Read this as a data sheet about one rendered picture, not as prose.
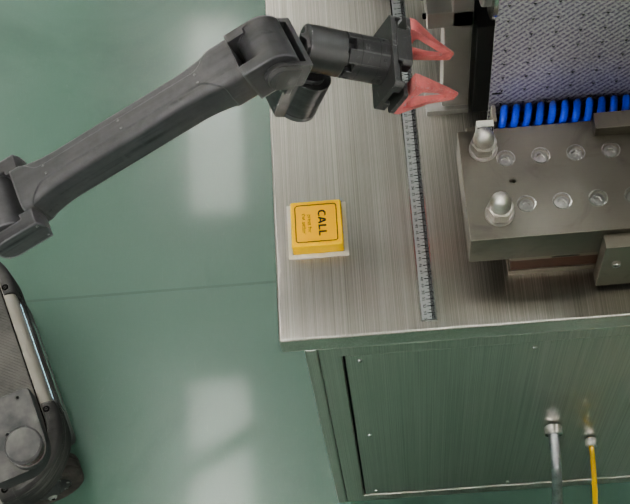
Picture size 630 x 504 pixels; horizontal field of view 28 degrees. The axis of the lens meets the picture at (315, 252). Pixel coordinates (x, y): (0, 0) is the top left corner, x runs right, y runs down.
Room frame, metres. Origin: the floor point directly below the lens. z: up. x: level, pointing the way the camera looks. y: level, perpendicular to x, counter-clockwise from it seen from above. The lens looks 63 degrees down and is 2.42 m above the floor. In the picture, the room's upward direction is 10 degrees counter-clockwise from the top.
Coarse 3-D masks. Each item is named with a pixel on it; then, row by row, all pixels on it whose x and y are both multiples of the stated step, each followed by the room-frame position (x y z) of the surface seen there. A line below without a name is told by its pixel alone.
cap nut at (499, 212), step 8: (496, 192) 0.73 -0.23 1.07; (504, 192) 0.72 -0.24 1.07; (496, 200) 0.71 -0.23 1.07; (504, 200) 0.71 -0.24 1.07; (488, 208) 0.72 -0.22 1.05; (496, 208) 0.71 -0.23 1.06; (504, 208) 0.71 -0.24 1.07; (512, 208) 0.71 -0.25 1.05; (488, 216) 0.71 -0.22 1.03; (496, 216) 0.70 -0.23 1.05; (504, 216) 0.70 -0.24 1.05; (512, 216) 0.71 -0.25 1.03; (496, 224) 0.70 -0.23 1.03; (504, 224) 0.70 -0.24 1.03
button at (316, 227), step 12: (300, 204) 0.84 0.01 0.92; (312, 204) 0.84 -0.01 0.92; (324, 204) 0.83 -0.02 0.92; (336, 204) 0.83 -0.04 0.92; (300, 216) 0.82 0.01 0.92; (312, 216) 0.82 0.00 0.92; (324, 216) 0.81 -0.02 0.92; (336, 216) 0.81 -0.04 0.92; (300, 228) 0.80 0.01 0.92; (312, 228) 0.80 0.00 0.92; (324, 228) 0.80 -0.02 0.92; (336, 228) 0.79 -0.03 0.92; (300, 240) 0.78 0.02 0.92; (312, 240) 0.78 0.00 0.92; (324, 240) 0.78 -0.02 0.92; (336, 240) 0.77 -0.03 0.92; (300, 252) 0.77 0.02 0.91; (312, 252) 0.77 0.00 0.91
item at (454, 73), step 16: (432, 0) 0.98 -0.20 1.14; (448, 0) 0.97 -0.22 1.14; (464, 0) 0.95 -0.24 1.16; (432, 16) 0.96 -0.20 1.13; (448, 16) 0.96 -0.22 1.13; (464, 16) 0.95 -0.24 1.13; (448, 32) 0.96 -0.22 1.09; (464, 32) 0.96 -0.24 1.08; (464, 48) 0.96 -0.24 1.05; (448, 64) 0.96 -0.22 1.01; (464, 64) 0.96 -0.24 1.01; (448, 80) 0.96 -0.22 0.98; (464, 80) 0.96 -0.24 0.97; (464, 96) 0.96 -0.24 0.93; (432, 112) 0.96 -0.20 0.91; (448, 112) 0.96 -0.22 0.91; (464, 112) 0.95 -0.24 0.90
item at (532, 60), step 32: (512, 32) 0.88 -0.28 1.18; (544, 32) 0.87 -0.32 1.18; (576, 32) 0.87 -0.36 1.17; (608, 32) 0.86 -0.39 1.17; (512, 64) 0.88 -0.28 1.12; (544, 64) 0.87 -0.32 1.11; (576, 64) 0.87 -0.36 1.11; (608, 64) 0.86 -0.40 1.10; (512, 96) 0.87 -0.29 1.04; (544, 96) 0.87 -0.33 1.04; (576, 96) 0.87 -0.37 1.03; (608, 96) 0.86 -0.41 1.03
